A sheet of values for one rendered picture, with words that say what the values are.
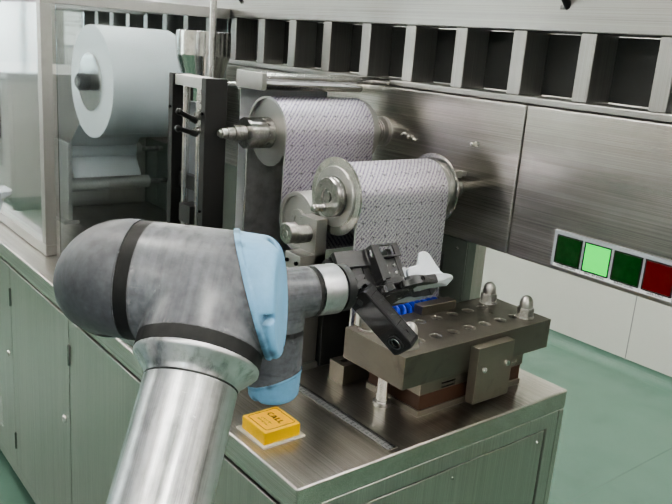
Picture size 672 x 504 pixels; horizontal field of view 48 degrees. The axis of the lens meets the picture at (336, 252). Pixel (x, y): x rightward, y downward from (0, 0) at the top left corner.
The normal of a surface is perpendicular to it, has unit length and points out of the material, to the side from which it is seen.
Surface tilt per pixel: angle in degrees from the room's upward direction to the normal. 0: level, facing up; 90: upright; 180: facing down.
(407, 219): 90
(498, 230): 90
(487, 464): 90
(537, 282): 90
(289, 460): 0
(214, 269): 51
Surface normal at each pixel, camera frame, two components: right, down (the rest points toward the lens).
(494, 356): 0.62, 0.26
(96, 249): -0.29, -0.48
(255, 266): 0.00, -0.54
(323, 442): 0.07, -0.96
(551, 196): -0.78, 0.11
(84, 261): -0.44, -0.30
